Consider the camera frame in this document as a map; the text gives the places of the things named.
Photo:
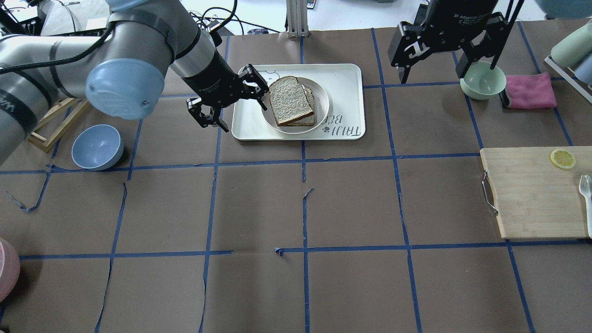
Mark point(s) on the pink cloth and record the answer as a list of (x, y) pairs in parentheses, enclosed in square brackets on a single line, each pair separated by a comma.
[(527, 92)]

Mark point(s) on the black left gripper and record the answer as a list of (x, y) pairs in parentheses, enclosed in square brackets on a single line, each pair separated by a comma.
[(213, 77)]

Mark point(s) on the blue cup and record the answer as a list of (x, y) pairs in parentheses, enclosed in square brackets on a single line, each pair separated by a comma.
[(583, 71)]

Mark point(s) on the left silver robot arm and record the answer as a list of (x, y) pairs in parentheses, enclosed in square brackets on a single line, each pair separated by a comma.
[(121, 72)]

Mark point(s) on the wooden rack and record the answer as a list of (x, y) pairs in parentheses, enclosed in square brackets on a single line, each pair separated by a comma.
[(57, 122)]

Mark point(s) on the white wire cup rack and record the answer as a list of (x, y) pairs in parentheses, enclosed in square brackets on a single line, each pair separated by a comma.
[(568, 75)]

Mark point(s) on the blue bowl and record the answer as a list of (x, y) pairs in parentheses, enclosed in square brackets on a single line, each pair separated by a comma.
[(97, 148)]

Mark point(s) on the white bread slice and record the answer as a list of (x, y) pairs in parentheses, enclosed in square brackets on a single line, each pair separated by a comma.
[(293, 104)]

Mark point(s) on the lemon slice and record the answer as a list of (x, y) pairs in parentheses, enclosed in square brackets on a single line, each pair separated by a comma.
[(562, 158)]

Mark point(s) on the green bowl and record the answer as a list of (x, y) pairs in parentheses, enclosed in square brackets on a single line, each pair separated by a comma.
[(481, 82)]

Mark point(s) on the pink bowl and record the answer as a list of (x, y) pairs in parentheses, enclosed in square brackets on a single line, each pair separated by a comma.
[(9, 268)]

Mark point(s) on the wooden cutting board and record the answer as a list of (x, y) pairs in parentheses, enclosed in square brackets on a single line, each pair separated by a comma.
[(534, 199)]

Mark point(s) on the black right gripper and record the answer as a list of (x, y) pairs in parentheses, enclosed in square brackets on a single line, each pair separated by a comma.
[(458, 14)]

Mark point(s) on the aluminium frame post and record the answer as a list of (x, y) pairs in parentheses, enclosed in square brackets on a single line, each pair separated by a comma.
[(297, 18)]

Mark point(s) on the green cup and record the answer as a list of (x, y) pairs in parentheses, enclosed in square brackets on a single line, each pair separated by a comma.
[(573, 49)]

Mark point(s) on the cream bear tray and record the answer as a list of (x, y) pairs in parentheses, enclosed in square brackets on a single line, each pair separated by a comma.
[(339, 113)]

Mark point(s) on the white plastic fork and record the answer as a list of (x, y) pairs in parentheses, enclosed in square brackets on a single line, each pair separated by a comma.
[(586, 192)]

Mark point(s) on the cream round plate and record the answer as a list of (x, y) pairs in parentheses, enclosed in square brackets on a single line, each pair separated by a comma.
[(323, 107)]

